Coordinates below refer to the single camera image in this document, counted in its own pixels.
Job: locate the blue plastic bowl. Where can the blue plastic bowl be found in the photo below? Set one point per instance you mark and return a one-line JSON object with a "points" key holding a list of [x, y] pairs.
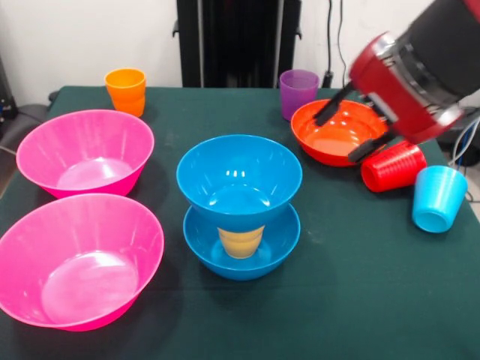
{"points": [[202, 168], [198, 247]]}

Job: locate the light blue plastic cup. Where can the light blue plastic cup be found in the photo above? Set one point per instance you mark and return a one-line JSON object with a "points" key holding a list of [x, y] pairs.
{"points": [[438, 198]]}

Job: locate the purple plastic cup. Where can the purple plastic cup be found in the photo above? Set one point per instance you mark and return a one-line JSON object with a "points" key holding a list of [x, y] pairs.
{"points": [[298, 90]]}

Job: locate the red-orange plastic bowl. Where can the red-orange plastic bowl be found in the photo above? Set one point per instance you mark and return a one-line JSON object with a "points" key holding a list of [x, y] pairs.
{"points": [[337, 146]]}

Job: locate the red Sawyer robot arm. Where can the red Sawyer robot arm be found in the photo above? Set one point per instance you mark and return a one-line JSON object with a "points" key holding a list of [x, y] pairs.
{"points": [[442, 48]]}

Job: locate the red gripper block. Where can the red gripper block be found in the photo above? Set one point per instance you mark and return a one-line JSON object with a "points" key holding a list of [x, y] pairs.
{"points": [[390, 97]]}

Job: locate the dark green table cloth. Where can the dark green table cloth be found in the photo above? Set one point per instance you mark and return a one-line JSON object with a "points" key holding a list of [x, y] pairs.
{"points": [[337, 300]]}

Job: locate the red plastic cup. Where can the red plastic cup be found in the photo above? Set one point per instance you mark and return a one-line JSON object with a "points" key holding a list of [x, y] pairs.
{"points": [[393, 168]]}

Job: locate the orange plastic cup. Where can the orange plastic cup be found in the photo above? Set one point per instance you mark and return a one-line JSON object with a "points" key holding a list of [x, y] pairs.
{"points": [[125, 93]]}

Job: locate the black upright post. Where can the black upright post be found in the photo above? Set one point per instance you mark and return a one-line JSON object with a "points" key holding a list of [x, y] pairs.
{"points": [[232, 37]]}

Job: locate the pink plastic bowl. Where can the pink plastic bowl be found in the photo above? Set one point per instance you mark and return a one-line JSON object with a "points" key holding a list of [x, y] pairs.
{"points": [[56, 150], [75, 262]]}

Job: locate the yellow plastic cup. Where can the yellow plastic cup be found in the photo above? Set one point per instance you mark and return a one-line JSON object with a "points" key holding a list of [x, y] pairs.
{"points": [[242, 242]]}

